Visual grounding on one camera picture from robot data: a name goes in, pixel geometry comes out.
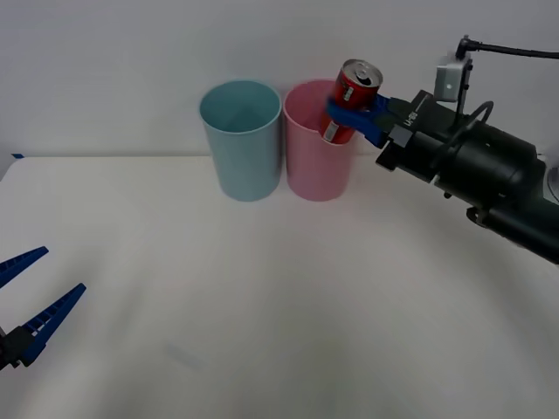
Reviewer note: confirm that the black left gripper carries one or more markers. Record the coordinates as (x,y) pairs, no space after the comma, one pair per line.
(5,349)

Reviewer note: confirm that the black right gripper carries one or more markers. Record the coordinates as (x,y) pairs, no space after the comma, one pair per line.
(430,131)

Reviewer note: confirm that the red drink can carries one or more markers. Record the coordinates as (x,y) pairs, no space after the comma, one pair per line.
(354,94)

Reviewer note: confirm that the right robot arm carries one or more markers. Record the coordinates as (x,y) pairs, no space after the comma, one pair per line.
(493,161)

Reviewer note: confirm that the pink plastic bin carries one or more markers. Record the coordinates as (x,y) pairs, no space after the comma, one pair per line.
(314,166)

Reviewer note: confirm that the pale blue plastic bin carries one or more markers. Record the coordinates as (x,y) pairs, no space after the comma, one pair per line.
(244,161)

